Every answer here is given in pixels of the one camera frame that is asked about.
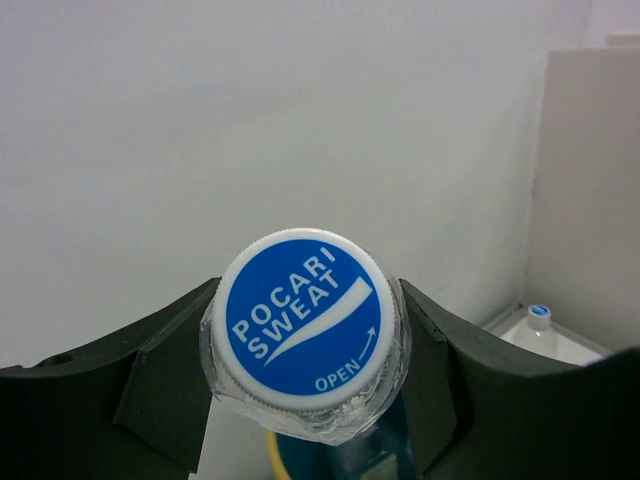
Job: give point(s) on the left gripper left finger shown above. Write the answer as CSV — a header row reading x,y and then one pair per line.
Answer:
x,y
133,404

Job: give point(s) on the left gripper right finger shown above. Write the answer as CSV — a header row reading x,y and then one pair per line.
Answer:
x,y
478,407

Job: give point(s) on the clear bottle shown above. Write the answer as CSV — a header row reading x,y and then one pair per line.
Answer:
x,y
537,333
309,336

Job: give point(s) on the blue bin yellow rim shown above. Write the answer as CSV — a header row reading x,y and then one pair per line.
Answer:
x,y
376,454

